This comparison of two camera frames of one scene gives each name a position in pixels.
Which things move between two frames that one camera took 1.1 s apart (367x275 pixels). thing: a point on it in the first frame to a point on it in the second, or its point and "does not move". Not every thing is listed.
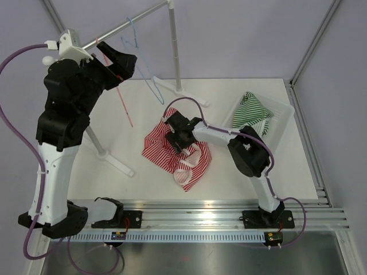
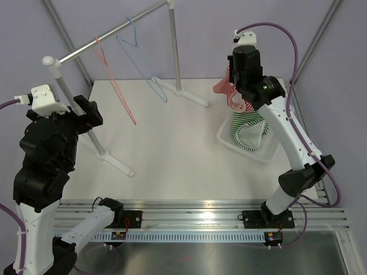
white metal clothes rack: x=104 y=153 does not move
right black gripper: x=172 y=136 to x=230 y=58
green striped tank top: x=251 y=112 does not move
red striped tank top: x=187 y=169 to x=236 y=102
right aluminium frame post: x=315 y=41 does not move
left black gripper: x=122 y=63 to x=86 y=121
